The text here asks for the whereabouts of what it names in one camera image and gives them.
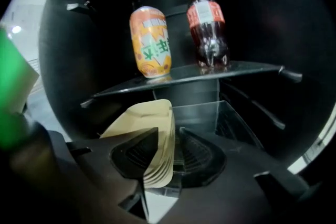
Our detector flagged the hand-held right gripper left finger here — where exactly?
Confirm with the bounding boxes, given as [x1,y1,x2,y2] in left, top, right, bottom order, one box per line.
[65,127,160,224]

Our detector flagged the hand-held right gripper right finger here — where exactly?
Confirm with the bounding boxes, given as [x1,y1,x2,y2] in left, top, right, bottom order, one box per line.
[157,127,323,224]

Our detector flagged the stack of beige trays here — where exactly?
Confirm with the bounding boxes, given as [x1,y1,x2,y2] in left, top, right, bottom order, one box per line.
[99,99,176,189]

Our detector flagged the black mini fridge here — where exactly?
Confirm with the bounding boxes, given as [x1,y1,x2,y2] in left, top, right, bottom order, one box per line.
[38,0,336,184]

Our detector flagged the glass refrigerator shelf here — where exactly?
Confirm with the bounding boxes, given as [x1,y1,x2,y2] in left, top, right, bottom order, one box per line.
[170,100,265,150]
[80,60,302,110]

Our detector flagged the orange drink can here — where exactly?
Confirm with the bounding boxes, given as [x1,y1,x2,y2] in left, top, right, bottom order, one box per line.
[129,5,173,79]

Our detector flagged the cola bottle with red label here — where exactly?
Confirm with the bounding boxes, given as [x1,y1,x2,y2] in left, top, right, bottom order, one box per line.
[186,0,230,70]

